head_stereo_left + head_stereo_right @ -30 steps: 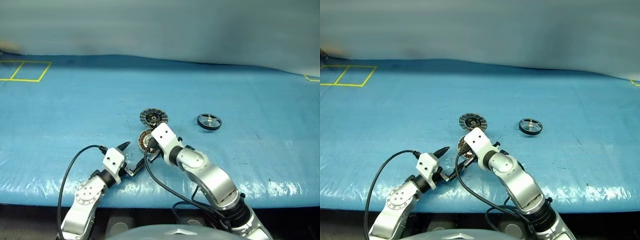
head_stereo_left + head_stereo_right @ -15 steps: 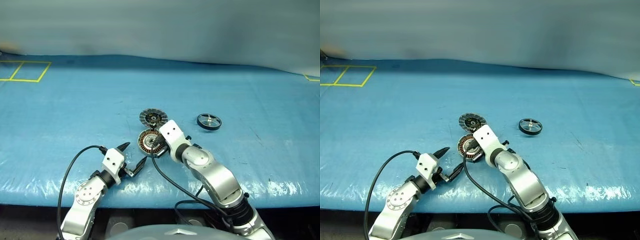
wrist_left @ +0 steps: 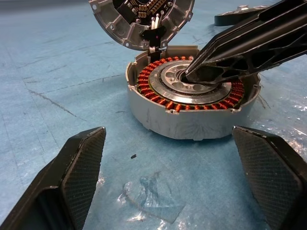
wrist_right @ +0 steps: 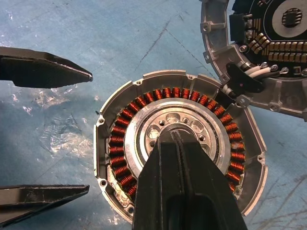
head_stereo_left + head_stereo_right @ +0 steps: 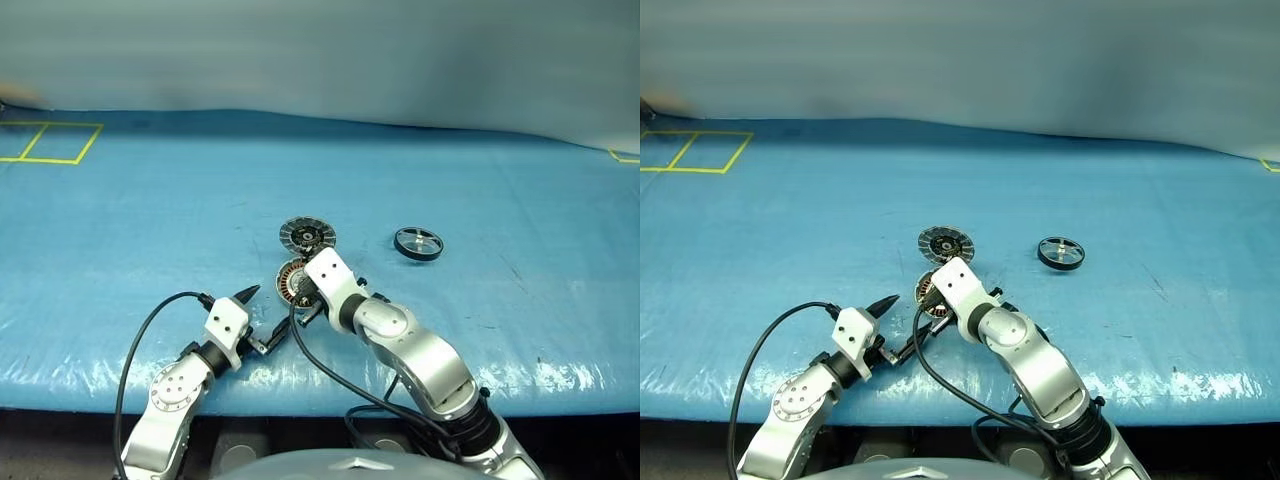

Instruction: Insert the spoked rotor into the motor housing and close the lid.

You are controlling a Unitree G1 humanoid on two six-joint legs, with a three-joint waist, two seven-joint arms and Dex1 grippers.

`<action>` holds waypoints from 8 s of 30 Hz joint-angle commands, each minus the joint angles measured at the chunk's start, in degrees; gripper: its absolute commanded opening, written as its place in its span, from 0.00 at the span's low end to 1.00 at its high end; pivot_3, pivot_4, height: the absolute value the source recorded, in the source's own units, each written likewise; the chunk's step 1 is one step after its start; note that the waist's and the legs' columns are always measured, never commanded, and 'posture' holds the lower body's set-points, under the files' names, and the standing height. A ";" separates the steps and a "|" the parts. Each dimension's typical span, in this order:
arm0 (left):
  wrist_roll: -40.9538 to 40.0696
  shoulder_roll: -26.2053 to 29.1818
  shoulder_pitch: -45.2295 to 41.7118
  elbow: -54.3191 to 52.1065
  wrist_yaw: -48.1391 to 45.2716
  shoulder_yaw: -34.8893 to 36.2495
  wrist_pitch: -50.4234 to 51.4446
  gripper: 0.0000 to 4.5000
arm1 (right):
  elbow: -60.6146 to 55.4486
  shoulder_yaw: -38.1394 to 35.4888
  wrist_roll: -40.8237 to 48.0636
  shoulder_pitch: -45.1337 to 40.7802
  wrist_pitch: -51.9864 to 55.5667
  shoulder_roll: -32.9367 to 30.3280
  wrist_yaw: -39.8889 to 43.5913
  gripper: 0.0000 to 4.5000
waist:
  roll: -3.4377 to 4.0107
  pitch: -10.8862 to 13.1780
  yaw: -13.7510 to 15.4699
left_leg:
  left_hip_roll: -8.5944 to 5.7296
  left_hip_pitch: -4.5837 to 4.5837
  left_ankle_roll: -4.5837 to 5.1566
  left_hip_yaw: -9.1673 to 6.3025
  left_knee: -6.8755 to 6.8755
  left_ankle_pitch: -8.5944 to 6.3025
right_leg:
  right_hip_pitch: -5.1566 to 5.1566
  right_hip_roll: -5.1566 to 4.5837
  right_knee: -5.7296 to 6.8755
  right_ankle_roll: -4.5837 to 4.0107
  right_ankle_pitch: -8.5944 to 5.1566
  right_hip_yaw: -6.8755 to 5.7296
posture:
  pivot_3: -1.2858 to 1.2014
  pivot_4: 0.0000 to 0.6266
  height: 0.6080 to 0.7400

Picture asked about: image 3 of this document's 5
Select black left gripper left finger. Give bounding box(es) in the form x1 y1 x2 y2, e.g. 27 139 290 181
0 126 106 230

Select grey round housing lid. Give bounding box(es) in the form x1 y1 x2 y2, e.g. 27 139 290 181
88 0 195 51

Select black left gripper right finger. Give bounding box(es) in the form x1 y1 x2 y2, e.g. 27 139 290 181
232 126 307 230

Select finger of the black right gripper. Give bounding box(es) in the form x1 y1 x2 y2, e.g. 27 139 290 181
185 30 307 85
190 0 307 69

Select grey round motor housing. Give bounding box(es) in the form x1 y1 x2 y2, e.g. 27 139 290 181
126 45 261 141

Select black spoked rotor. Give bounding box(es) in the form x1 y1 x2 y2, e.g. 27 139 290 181
214 5 272 27

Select clear plastic tape piece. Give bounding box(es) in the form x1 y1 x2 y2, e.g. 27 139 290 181
117 171 187 225

